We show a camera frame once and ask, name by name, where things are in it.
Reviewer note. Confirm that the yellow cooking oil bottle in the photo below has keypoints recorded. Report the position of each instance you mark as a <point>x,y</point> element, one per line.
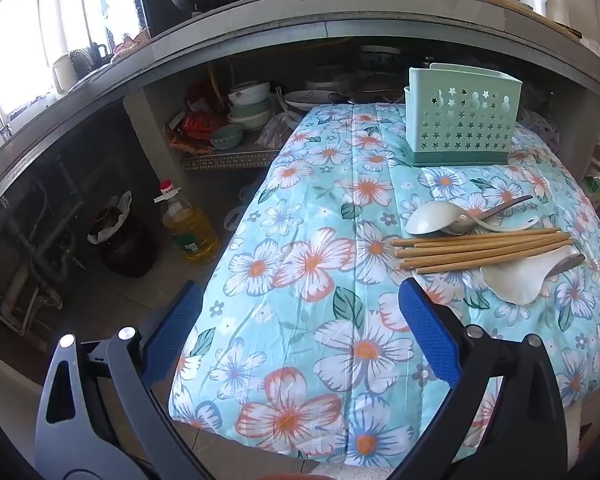
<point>192,232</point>

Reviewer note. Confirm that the tied clear plastic bag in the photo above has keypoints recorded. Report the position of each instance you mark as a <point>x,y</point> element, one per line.
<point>277,132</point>

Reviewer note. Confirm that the white floral ceramic bowl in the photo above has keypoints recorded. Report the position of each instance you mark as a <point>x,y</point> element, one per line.
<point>250,92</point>

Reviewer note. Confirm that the metal spoon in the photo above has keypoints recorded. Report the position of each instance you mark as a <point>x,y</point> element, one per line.
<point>570,262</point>
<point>505,206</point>

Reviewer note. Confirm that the dark ceramic jar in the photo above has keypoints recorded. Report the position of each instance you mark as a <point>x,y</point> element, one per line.
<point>127,250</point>

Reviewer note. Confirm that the scalloped white ceramic spoon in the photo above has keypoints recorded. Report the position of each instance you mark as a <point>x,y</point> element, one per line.
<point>515,282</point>

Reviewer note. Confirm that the metal shelf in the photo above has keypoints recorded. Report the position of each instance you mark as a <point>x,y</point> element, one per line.
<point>230,159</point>

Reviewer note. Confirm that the bundle of wooden chopsticks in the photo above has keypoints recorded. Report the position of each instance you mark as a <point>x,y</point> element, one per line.
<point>480,250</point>

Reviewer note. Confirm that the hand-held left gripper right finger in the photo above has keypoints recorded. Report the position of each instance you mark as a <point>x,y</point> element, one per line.
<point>430,330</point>

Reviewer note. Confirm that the wooden cutting board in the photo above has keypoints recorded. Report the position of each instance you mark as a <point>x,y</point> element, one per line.
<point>510,7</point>

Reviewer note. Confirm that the plain white ceramic bowl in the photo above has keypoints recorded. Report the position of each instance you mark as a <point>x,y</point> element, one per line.
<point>247,124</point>

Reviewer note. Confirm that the kitchen window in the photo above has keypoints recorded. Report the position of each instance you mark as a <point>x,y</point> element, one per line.
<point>15,50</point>

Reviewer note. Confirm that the white mug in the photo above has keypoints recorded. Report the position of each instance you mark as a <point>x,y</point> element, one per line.
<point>64,75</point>

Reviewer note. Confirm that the small light green bowl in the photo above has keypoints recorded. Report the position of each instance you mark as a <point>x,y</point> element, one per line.
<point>226,137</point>

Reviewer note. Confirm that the round white ceramic spoon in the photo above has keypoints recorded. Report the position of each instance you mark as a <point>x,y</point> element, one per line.
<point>430,219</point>

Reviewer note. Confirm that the grey concrete kitchen counter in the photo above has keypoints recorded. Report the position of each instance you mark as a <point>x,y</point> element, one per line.
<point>280,30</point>

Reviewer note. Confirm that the white printed shallow bowl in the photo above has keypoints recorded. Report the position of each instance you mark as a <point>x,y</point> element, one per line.
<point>310,100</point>

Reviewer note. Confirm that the green ceramic bowl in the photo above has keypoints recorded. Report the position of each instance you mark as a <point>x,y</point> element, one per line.
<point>249,108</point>

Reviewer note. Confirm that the green plastic utensil holder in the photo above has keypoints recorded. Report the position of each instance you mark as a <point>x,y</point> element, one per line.
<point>460,130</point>

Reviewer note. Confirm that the grey drain pipes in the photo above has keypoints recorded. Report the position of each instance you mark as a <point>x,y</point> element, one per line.
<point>40,260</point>

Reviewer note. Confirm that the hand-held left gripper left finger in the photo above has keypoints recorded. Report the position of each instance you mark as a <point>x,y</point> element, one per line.
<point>175,330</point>

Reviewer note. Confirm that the floral light blue blanket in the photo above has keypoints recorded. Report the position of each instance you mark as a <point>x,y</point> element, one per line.
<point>305,210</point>

